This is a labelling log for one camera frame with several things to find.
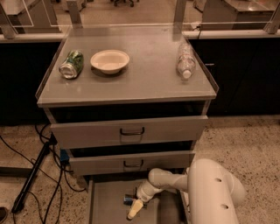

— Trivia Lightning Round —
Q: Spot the black middle drawer handle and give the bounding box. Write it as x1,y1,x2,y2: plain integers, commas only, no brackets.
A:
123,159,144,168

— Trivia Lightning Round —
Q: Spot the clear plastic water bottle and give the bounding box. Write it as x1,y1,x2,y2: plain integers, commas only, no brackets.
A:
177,43,196,81

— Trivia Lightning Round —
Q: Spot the dark shoe tip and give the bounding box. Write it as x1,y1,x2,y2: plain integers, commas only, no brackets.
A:
0,206,8,224

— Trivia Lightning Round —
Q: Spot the black drawer handle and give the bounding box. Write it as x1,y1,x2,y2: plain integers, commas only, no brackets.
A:
119,127,145,136
123,159,144,168

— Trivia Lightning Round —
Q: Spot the black bar on floor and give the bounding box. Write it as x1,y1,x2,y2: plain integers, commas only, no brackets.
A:
11,142,50,214

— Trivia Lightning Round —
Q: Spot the bottom drawer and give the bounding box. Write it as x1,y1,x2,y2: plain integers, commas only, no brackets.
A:
86,171,189,224

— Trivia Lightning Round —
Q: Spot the drawer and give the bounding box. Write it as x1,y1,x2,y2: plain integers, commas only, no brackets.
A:
86,171,189,224
69,150,194,176
51,115,208,149

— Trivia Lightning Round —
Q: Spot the black floor cable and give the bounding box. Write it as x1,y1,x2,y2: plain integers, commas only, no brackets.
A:
0,123,87,224

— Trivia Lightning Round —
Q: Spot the black top drawer handle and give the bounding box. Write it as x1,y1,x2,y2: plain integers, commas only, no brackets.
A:
119,127,145,136

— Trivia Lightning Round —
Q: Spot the grey drawer cabinet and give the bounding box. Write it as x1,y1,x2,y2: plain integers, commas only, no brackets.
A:
35,24,220,224

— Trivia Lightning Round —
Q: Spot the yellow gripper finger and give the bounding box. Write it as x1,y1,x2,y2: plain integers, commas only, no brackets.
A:
127,199,144,220

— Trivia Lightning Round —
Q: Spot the silver blue redbull can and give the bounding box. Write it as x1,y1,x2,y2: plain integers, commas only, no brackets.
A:
123,194,137,206

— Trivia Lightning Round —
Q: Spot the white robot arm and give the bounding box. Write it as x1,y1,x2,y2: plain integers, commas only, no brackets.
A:
127,158,246,224

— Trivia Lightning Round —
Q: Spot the white bowl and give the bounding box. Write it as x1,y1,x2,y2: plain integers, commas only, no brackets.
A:
90,50,130,74

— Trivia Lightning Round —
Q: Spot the top drawer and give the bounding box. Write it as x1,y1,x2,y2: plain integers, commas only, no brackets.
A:
51,115,208,149

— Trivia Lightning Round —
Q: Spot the blue box behind cabinet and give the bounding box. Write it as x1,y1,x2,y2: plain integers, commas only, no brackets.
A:
59,150,69,165

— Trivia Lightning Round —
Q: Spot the middle drawer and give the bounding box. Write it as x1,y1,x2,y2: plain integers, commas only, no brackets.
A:
69,150,194,176

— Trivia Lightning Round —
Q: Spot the green soda can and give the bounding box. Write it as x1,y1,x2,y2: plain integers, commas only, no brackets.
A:
59,50,84,80

